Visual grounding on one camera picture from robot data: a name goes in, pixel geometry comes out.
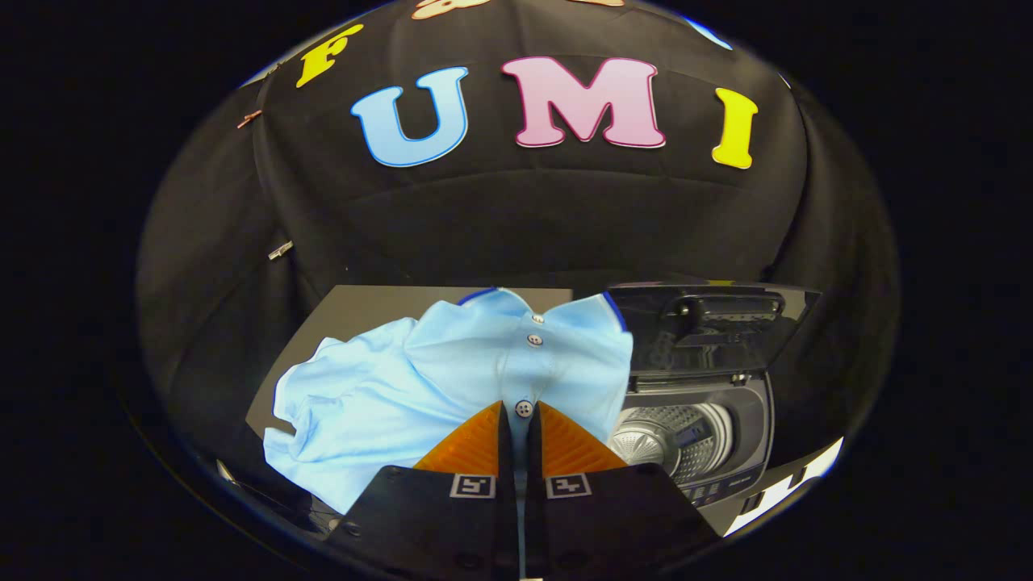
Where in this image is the light blue polo shirt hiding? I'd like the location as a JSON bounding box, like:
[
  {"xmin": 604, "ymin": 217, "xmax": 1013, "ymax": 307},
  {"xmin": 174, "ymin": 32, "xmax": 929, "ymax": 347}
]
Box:
[{"xmin": 262, "ymin": 286, "xmax": 634, "ymax": 516}]

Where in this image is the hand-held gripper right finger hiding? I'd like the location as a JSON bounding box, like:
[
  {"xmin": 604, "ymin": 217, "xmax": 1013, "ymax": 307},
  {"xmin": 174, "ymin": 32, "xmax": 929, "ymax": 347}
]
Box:
[{"xmin": 526, "ymin": 401, "xmax": 721, "ymax": 578}]

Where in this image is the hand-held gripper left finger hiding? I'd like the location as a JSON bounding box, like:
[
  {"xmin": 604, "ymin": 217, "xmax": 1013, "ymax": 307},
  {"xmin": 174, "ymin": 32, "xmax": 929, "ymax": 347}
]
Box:
[{"xmin": 327, "ymin": 401, "xmax": 517, "ymax": 578}]

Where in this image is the black backdrop cloth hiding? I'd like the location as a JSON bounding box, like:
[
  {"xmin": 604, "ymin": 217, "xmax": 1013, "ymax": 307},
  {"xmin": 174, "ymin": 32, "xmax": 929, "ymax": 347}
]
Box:
[{"xmin": 136, "ymin": 0, "xmax": 901, "ymax": 517}]

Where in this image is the grey box stand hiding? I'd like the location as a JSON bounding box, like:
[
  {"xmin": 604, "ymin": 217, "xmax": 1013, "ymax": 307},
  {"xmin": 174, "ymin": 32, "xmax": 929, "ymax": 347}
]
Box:
[{"xmin": 245, "ymin": 284, "xmax": 574, "ymax": 441}]

